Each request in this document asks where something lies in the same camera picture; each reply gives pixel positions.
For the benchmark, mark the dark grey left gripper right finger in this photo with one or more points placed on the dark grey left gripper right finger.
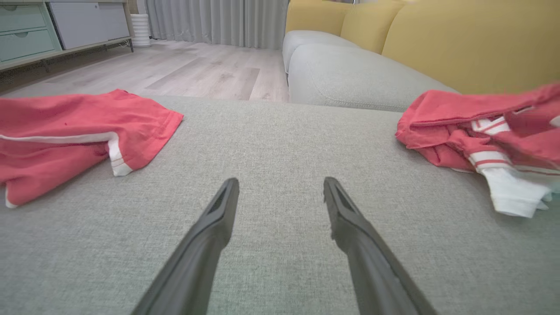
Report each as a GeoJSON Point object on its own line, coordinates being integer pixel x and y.
{"type": "Point", "coordinates": [372, 262]}

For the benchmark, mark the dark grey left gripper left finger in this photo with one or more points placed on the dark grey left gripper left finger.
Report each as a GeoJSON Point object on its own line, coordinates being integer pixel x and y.
{"type": "Point", "coordinates": [197, 253]}

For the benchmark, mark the red and white shirt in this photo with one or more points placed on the red and white shirt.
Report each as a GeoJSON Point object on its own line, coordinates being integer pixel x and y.
{"type": "Point", "coordinates": [437, 109]}

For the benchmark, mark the red shorts with white stripe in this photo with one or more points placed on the red shorts with white stripe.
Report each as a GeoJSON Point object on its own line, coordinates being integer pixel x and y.
{"type": "Point", "coordinates": [65, 118]}

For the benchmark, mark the large grey fabric sofa seat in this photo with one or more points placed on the large grey fabric sofa seat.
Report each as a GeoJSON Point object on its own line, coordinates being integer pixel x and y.
{"type": "Point", "coordinates": [280, 140]}

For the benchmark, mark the grey sofa seat cushion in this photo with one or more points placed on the grey sofa seat cushion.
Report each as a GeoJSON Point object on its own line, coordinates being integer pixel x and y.
{"type": "Point", "coordinates": [306, 39]}
{"type": "Point", "coordinates": [350, 74]}

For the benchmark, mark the white ribbed cylinder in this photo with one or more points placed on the white ribbed cylinder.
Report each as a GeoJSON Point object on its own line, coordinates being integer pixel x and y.
{"type": "Point", "coordinates": [141, 30]}

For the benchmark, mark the grey pleated curtain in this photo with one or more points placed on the grey pleated curtain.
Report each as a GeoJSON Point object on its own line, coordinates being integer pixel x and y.
{"type": "Point", "coordinates": [218, 22]}

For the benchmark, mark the yellow sofa back cushion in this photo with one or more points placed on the yellow sofa back cushion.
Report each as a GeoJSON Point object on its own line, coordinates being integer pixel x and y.
{"type": "Point", "coordinates": [315, 17]}
{"type": "Point", "coordinates": [367, 26]}
{"type": "Point", "coordinates": [472, 43]}

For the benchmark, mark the light grey cabinet door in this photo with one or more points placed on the light grey cabinet door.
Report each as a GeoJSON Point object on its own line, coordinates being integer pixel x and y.
{"type": "Point", "coordinates": [92, 24]}

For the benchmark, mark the mint green cabinet drawer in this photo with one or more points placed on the mint green cabinet drawer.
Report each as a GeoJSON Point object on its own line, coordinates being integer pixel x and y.
{"type": "Point", "coordinates": [24, 45]}
{"type": "Point", "coordinates": [22, 18]}

